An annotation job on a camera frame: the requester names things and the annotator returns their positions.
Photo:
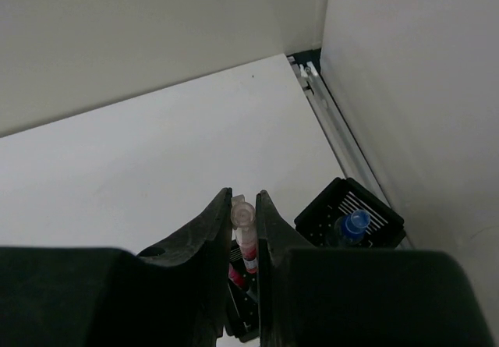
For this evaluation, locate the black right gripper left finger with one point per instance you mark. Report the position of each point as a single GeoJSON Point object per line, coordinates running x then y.
{"type": "Point", "coordinates": [172, 293]}

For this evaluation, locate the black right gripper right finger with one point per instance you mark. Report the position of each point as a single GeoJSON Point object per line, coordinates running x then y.
{"type": "Point", "coordinates": [310, 296]}

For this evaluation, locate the red gel pen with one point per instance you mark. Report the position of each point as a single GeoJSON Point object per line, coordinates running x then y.
{"type": "Point", "coordinates": [236, 277]}
{"type": "Point", "coordinates": [243, 217]}

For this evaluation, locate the clear spray bottle blue cap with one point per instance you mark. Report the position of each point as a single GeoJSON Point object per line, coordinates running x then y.
{"type": "Point", "coordinates": [350, 229]}

